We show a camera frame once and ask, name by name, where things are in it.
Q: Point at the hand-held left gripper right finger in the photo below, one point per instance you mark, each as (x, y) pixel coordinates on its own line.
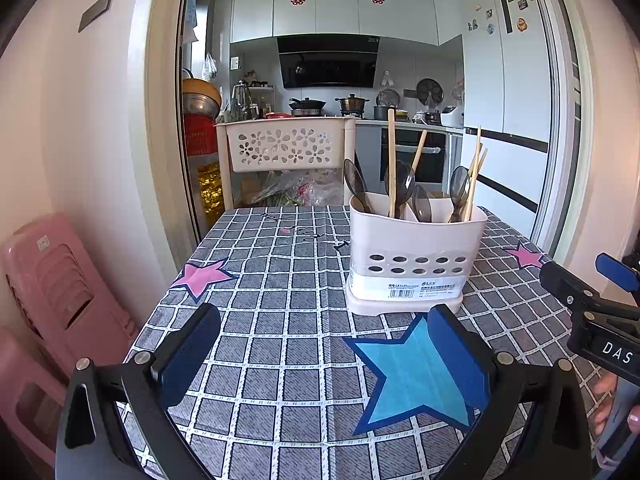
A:
(460, 360)

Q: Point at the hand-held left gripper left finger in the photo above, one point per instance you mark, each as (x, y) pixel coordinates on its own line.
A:
(189, 357)

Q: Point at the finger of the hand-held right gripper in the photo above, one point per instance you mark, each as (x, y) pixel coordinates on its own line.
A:
(562, 280)
(617, 269)

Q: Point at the beige plastic utensil holder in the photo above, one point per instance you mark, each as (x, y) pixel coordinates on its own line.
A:
(415, 240)

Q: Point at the person's right hand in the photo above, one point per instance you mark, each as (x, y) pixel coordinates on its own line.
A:
(607, 395)

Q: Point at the grey checked star tablecloth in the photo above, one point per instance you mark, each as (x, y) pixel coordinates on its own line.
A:
(280, 360)

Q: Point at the pink plastic chair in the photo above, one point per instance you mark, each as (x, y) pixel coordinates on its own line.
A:
(60, 280)

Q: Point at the pink plastic stool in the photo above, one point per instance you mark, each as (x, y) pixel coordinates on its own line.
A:
(25, 390)

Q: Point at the gold foil packets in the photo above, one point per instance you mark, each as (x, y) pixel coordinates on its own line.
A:
(210, 187)

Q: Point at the white rice cooker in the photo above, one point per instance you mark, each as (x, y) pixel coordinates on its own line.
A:
(452, 117)

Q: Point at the clear plastic bag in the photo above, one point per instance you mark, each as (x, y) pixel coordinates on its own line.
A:
(300, 190)

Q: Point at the white refrigerator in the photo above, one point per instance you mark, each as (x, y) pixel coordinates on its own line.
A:
(510, 85)

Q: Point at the round dark slotted tray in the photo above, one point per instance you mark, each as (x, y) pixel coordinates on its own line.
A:
(430, 91)

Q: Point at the beige flower-cut storage rack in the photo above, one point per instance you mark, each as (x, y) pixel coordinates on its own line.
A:
(285, 142)

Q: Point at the black cooking pot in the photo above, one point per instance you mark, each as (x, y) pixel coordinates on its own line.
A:
(382, 112)

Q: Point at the metal basin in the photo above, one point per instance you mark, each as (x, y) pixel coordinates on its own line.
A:
(201, 105)

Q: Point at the round metal strainer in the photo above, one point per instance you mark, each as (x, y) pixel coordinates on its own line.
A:
(387, 97)

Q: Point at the yellow plastic basin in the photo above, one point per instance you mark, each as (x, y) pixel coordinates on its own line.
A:
(200, 86)

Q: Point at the brass cooking pot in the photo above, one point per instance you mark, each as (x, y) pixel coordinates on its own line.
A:
(352, 104)

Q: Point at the black wok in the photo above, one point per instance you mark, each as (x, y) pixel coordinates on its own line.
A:
(307, 106)

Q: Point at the black range hood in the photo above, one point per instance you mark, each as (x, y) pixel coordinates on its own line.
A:
(327, 62)

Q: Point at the white upper kitchen cabinets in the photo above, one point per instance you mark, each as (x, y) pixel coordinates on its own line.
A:
(340, 15)

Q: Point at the beige sliding door frame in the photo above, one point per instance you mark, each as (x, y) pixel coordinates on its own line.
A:
(162, 110)

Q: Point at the grey wall switch plate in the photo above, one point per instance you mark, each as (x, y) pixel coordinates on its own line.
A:
(96, 11)

